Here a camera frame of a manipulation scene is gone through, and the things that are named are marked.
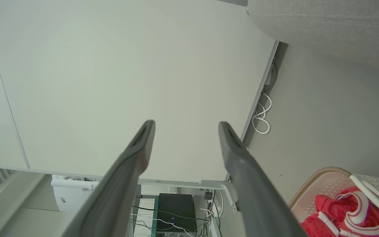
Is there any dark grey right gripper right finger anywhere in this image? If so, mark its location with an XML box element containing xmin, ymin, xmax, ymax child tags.
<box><xmin>218</xmin><ymin>121</ymin><xmax>308</xmax><ymax>237</ymax></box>

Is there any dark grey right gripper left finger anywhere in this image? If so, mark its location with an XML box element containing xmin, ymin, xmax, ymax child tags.
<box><xmin>61</xmin><ymin>120</ymin><xmax>156</xmax><ymax>237</ymax></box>

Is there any red garment white stripe trim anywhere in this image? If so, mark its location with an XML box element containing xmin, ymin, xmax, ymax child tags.
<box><xmin>336</xmin><ymin>187</ymin><xmax>379</xmax><ymax>237</ymax></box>

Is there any grey fabric sofa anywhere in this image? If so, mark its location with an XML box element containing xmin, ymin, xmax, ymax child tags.
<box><xmin>247</xmin><ymin>0</ymin><xmax>379</xmax><ymax>78</ymax></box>

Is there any white box device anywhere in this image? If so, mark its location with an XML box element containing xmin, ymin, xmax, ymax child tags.
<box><xmin>51</xmin><ymin>174</ymin><xmax>101</xmax><ymax>213</ymax></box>

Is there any black computer case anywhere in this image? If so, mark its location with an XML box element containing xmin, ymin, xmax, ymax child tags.
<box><xmin>156</xmin><ymin>194</ymin><xmax>197</xmax><ymax>232</ymax></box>

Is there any cream perforated laundry basket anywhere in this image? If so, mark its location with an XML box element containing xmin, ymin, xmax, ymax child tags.
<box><xmin>288</xmin><ymin>167</ymin><xmax>379</xmax><ymax>237</ymax></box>

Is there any white power cable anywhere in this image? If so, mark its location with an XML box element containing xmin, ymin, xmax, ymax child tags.
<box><xmin>130</xmin><ymin>213</ymin><xmax>210</xmax><ymax>237</ymax></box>

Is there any white coiled cable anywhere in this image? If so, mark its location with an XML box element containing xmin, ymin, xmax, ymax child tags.
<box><xmin>252</xmin><ymin>93</ymin><xmax>273</xmax><ymax>135</ymax></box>

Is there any dark grey cable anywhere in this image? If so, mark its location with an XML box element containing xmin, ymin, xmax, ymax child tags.
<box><xmin>264</xmin><ymin>60</ymin><xmax>278</xmax><ymax>93</ymax></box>

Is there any white partition panel grey frame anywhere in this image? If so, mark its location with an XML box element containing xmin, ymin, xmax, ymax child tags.
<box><xmin>0</xmin><ymin>0</ymin><xmax>280</xmax><ymax>211</ymax></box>

